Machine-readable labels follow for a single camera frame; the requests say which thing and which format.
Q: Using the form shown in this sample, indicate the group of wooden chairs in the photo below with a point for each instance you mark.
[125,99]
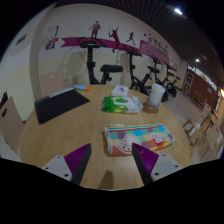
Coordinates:
[206,131]

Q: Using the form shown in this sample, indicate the white lidded paper cup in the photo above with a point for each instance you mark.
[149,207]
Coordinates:
[156,95]

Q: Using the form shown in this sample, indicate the light wooden chair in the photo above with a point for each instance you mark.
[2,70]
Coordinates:
[11,128]

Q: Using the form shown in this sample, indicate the round ceiling light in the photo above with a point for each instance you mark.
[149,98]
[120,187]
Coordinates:
[197,60]
[178,11]

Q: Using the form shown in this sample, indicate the blue and orange tube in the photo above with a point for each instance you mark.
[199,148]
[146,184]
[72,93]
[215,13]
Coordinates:
[81,87]

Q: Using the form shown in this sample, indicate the colourful checked towel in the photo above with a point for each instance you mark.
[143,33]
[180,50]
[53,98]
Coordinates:
[140,137]

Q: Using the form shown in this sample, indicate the black exercise bike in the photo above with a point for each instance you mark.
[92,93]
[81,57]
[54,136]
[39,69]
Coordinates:
[90,63]
[154,69]
[133,75]
[171,85]

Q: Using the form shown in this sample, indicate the dark wall sign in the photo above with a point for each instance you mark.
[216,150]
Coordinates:
[20,39]

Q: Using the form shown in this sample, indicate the green wet wipes pack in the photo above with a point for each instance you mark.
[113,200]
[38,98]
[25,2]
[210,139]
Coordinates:
[120,104]

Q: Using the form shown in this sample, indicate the wall notice poster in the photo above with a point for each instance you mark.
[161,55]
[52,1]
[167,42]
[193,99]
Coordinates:
[52,37]

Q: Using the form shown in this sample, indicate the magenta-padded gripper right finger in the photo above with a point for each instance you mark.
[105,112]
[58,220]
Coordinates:
[146,159]

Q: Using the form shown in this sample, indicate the brown display shelf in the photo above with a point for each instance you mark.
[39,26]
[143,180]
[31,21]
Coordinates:
[189,81]

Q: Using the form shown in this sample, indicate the small white box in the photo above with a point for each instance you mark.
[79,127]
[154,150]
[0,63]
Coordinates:
[120,90]

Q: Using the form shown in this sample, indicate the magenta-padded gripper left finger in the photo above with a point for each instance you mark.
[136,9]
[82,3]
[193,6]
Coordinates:
[78,159]

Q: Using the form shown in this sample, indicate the beige chair back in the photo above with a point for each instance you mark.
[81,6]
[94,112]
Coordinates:
[52,83]

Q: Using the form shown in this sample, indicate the brown cardboard cup holder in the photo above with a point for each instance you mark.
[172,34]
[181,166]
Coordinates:
[149,108]

